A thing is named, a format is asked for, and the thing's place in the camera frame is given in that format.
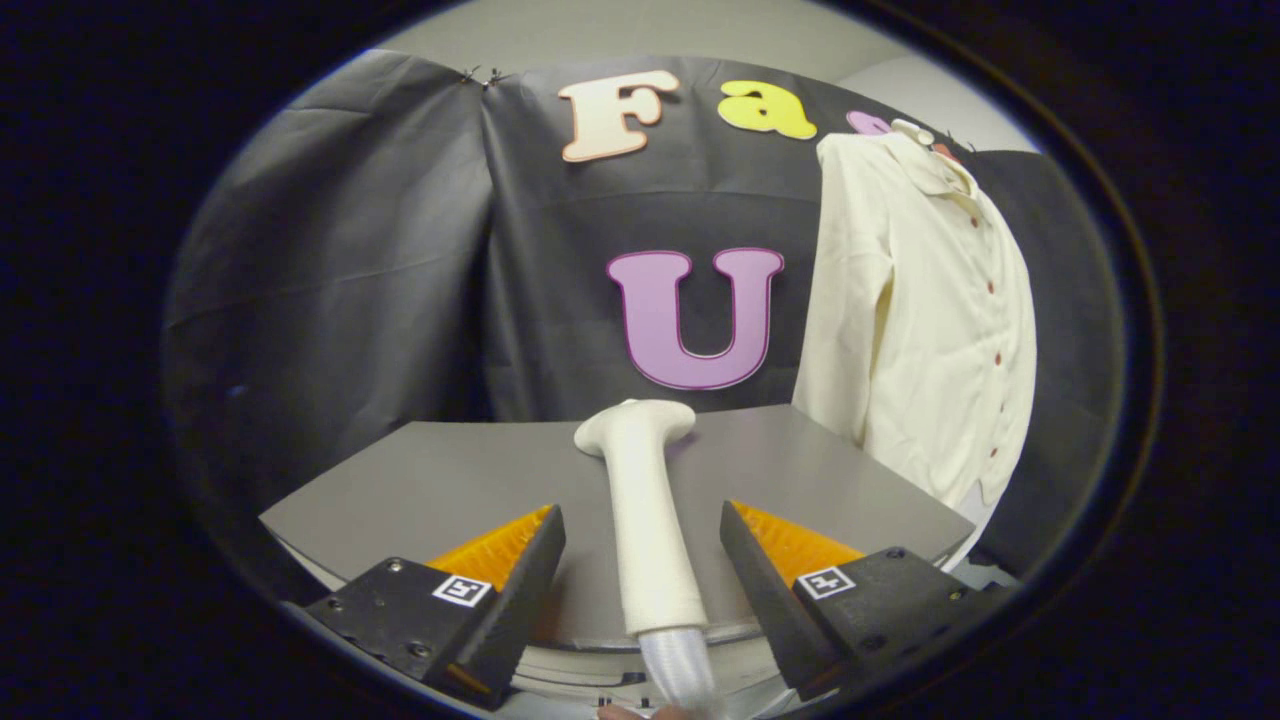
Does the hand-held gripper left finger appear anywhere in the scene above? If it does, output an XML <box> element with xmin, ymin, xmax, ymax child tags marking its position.
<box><xmin>305</xmin><ymin>504</ymin><xmax>567</xmax><ymax>711</ymax></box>

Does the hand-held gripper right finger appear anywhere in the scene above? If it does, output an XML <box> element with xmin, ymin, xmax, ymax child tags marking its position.
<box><xmin>720</xmin><ymin>500</ymin><xmax>1011</xmax><ymax>703</ymax></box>

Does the white garment steamer head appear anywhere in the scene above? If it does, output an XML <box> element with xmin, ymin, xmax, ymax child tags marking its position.
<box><xmin>574</xmin><ymin>398</ymin><xmax>709</xmax><ymax>638</ymax></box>

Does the cream button shirt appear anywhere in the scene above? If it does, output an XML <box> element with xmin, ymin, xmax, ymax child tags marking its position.
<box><xmin>792</xmin><ymin>125</ymin><xmax>1038</xmax><ymax>511</ymax></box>

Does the black backdrop cloth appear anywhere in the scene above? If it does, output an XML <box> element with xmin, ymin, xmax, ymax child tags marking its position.
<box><xmin>160</xmin><ymin>48</ymin><xmax>1126</xmax><ymax>581</ymax></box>

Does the grey top cabinet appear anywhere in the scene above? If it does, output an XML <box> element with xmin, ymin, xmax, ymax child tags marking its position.
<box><xmin>258</xmin><ymin>404</ymin><xmax>976</xmax><ymax>716</ymax></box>

